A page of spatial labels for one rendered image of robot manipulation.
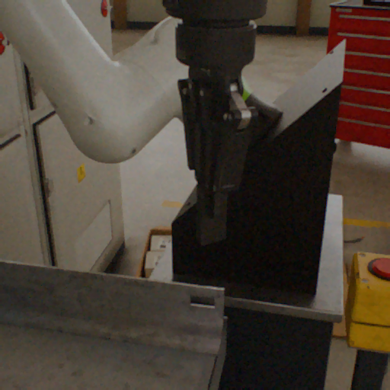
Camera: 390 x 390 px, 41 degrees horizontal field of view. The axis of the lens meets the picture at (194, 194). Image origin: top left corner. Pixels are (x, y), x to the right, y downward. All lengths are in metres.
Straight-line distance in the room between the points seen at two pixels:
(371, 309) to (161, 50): 0.48
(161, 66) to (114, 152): 0.15
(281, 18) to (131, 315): 7.76
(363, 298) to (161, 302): 0.24
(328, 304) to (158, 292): 0.34
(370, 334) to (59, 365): 0.38
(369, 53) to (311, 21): 5.04
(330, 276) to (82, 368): 0.49
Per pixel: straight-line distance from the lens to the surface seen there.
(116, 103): 0.78
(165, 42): 0.86
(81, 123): 0.79
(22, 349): 0.66
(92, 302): 0.67
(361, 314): 0.69
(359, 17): 3.25
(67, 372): 0.62
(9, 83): 1.43
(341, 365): 1.90
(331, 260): 0.99
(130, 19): 8.75
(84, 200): 1.89
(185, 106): 0.56
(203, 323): 0.64
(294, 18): 8.28
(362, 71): 3.29
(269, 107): 0.90
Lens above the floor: 1.27
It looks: 26 degrees down
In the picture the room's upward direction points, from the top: straight up
